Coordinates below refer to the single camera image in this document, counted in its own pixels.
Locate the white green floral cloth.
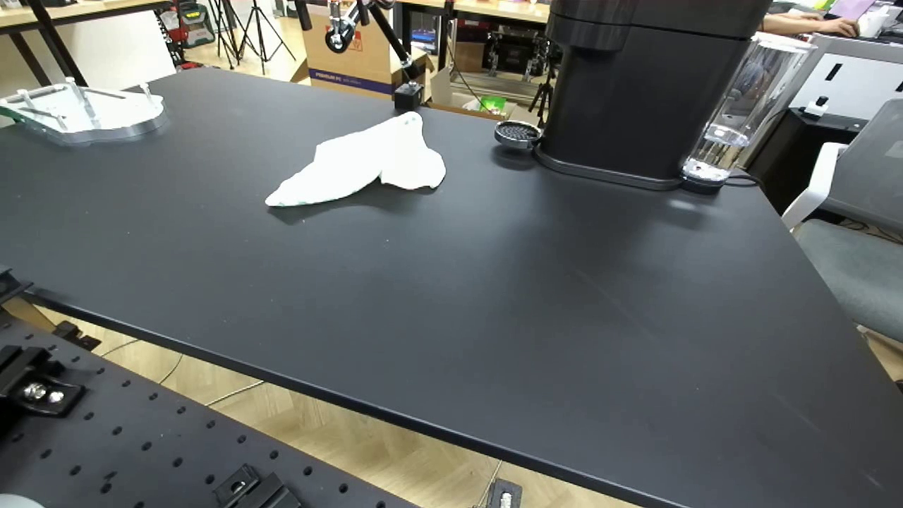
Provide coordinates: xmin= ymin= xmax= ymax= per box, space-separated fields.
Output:
xmin=264 ymin=111 xmax=449 ymax=212

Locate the small green item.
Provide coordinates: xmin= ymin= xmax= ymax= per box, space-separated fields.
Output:
xmin=475 ymin=91 xmax=512 ymax=118

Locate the small black tripod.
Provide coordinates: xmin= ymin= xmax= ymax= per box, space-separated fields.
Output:
xmin=523 ymin=37 xmax=571 ymax=127

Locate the labelled cardboard box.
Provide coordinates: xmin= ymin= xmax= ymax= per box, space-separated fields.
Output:
xmin=296 ymin=3 xmax=437 ymax=98

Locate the black coffee machine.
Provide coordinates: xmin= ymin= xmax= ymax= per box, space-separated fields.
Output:
xmin=535 ymin=0 xmax=776 ymax=195

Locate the thin tripod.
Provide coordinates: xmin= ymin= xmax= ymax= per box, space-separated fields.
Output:
xmin=219 ymin=0 xmax=300 ymax=75

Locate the clear glass cup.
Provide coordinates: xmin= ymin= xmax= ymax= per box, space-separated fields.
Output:
xmin=678 ymin=31 xmax=820 ymax=188

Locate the black perforated breadboard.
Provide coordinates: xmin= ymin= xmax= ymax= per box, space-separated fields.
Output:
xmin=0 ymin=267 xmax=419 ymax=508

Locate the white panel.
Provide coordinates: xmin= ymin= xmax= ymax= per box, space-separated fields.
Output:
xmin=55 ymin=7 xmax=178 ymax=94

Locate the grey office chair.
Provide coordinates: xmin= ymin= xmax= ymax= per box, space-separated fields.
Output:
xmin=779 ymin=96 xmax=903 ymax=346

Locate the white cabinet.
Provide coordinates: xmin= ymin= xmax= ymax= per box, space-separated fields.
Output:
xmin=789 ymin=34 xmax=903 ymax=127

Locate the black clamp with metal bolt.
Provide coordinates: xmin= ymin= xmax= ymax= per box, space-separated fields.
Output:
xmin=0 ymin=341 xmax=90 ymax=422

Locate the long wooden workbench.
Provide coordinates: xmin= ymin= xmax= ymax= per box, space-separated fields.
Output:
xmin=0 ymin=0 xmax=182 ymax=91

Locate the small metal bracket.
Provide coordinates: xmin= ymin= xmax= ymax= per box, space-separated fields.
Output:
xmin=482 ymin=475 xmax=526 ymax=508

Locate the small black slotted bracket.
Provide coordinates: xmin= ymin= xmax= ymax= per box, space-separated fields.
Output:
xmin=209 ymin=459 xmax=312 ymax=508

